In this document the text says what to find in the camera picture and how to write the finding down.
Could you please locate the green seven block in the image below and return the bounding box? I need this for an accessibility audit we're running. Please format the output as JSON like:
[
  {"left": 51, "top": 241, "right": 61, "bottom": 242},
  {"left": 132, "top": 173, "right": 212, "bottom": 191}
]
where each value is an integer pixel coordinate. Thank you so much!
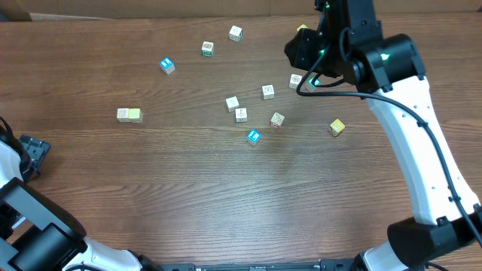
[{"left": 305, "top": 77, "right": 321, "bottom": 93}]

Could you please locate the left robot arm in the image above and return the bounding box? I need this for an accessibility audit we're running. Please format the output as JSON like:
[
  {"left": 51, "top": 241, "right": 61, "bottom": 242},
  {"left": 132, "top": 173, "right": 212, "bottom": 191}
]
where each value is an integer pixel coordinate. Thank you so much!
[{"left": 1, "top": 127, "right": 161, "bottom": 270}]

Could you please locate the red letter white block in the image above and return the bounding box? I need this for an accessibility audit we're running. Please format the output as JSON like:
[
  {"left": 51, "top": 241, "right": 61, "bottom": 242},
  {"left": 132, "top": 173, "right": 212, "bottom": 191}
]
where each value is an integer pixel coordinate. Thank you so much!
[{"left": 117, "top": 108, "right": 130, "bottom": 123}]

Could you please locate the yellow block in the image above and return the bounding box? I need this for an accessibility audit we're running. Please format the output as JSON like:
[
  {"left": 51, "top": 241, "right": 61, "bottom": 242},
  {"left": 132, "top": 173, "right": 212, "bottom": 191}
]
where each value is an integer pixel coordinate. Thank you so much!
[
  {"left": 128, "top": 108, "right": 143, "bottom": 123},
  {"left": 297, "top": 24, "right": 307, "bottom": 32},
  {"left": 329, "top": 119, "right": 346, "bottom": 137}
]

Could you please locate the blue L block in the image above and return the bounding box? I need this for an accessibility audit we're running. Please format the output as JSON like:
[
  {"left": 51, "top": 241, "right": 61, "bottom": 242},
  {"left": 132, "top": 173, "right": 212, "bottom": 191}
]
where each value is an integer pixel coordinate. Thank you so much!
[{"left": 246, "top": 129, "right": 262, "bottom": 146}]

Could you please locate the plain white block centre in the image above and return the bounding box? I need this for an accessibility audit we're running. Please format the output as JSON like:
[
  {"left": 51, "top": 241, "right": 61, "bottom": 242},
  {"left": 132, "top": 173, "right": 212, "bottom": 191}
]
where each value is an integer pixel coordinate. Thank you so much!
[{"left": 226, "top": 96, "right": 239, "bottom": 112}]

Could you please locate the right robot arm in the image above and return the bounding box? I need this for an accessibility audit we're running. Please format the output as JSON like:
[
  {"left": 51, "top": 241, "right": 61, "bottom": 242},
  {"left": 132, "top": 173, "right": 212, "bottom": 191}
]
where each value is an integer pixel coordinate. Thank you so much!
[{"left": 285, "top": 1, "right": 481, "bottom": 270}]

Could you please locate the blue top block far left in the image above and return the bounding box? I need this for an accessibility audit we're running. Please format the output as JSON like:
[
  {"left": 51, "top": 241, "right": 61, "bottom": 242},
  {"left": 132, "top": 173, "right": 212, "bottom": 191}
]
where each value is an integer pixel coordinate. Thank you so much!
[{"left": 159, "top": 57, "right": 175, "bottom": 75}]

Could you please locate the red edged picture block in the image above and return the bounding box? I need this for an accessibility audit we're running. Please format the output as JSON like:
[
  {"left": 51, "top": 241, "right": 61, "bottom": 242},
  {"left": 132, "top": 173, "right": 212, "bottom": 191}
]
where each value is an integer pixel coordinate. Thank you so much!
[{"left": 270, "top": 112, "right": 285, "bottom": 129}]

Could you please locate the white block top centre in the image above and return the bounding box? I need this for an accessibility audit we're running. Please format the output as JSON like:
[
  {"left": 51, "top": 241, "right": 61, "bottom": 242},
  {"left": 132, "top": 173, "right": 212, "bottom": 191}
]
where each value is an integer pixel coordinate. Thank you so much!
[{"left": 229, "top": 26, "right": 243, "bottom": 42}]

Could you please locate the cardboard back wall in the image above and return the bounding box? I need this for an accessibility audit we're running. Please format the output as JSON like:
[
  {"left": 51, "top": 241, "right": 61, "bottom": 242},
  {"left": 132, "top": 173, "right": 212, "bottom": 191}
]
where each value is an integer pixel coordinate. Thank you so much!
[{"left": 1, "top": 0, "right": 481, "bottom": 20}]

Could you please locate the white X letter block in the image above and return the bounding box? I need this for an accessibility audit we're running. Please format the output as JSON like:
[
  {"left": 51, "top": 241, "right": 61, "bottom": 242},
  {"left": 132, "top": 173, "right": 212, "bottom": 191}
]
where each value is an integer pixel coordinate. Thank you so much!
[{"left": 235, "top": 108, "right": 248, "bottom": 123}]

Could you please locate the green letter block upper left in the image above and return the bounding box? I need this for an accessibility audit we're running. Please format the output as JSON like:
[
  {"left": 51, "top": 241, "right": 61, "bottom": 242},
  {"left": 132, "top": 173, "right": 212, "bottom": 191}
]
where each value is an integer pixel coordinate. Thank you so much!
[{"left": 201, "top": 41, "right": 214, "bottom": 57}]

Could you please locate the white picture block right centre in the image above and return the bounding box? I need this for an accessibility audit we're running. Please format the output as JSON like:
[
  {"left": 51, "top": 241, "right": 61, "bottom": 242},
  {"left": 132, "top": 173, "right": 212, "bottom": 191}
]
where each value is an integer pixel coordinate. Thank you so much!
[{"left": 288, "top": 74, "right": 303, "bottom": 90}]

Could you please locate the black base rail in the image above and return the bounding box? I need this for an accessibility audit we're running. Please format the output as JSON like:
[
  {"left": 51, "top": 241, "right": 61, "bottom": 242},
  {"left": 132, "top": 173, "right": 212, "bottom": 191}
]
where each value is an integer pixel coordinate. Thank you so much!
[{"left": 139, "top": 257, "right": 358, "bottom": 271}]

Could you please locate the white picture block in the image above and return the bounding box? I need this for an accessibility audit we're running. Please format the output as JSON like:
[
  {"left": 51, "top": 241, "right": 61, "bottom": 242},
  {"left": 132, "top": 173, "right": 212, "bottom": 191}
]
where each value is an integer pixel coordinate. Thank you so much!
[
  {"left": 288, "top": 74, "right": 303, "bottom": 90},
  {"left": 261, "top": 84, "right": 275, "bottom": 100}
]

